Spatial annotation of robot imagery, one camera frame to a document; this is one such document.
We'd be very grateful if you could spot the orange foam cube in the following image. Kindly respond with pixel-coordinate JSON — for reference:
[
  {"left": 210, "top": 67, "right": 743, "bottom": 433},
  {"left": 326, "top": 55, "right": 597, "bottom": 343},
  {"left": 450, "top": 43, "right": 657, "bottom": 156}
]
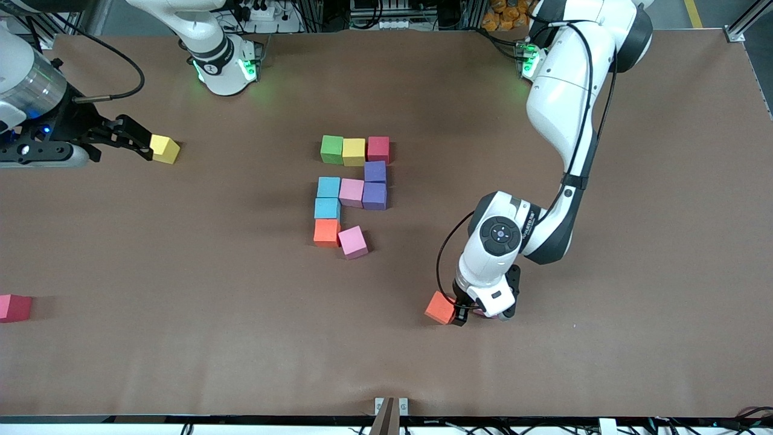
[
  {"left": 313, "top": 218, "right": 341, "bottom": 247},
  {"left": 425, "top": 291, "right": 457, "bottom": 326}
]

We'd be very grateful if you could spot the red foam cube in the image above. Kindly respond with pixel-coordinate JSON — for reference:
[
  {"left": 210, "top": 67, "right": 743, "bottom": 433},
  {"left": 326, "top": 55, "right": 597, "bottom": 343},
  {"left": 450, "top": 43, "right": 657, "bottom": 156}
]
[
  {"left": 367, "top": 136, "right": 391, "bottom": 165},
  {"left": 0, "top": 294, "right": 33, "bottom": 324}
]

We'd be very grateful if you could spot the yellow foam cube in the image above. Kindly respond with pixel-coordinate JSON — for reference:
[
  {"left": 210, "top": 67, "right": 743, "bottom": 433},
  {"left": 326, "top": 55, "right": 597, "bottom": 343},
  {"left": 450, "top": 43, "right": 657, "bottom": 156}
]
[
  {"left": 149, "top": 134, "right": 181, "bottom": 165},
  {"left": 342, "top": 138, "right": 367, "bottom": 167}
]

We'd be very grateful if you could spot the green foam cube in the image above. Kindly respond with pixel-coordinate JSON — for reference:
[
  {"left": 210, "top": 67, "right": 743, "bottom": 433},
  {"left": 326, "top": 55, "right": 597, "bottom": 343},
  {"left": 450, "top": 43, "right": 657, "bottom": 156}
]
[{"left": 321, "top": 134, "right": 344, "bottom": 165}]

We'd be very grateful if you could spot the tan vertical strut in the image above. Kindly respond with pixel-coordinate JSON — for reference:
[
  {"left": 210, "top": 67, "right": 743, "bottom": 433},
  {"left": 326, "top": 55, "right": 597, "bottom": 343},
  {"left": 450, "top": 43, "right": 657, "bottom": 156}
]
[{"left": 370, "top": 397, "right": 396, "bottom": 435}]

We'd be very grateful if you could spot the white power strip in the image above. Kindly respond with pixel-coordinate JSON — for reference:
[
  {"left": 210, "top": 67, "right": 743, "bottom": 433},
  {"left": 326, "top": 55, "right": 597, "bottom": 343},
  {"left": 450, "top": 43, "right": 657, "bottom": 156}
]
[{"left": 239, "top": 0, "right": 303, "bottom": 34}]

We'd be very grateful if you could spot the pile of orange bags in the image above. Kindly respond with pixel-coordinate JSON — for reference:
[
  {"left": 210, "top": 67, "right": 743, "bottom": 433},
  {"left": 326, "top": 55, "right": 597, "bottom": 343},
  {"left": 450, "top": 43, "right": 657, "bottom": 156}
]
[{"left": 482, "top": 0, "right": 539, "bottom": 32}]

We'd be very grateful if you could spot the aluminium frame rail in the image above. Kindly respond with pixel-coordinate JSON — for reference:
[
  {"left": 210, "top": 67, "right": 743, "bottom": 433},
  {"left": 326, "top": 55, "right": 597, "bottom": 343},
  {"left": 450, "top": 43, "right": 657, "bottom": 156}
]
[
  {"left": 725, "top": 0, "right": 773, "bottom": 43},
  {"left": 36, "top": 0, "right": 112, "bottom": 49}
]

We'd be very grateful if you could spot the small metal table bracket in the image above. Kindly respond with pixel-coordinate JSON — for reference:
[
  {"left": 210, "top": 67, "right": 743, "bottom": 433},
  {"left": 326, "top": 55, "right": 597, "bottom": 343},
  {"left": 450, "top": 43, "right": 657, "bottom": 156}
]
[{"left": 374, "top": 397, "right": 409, "bottom": 417}]

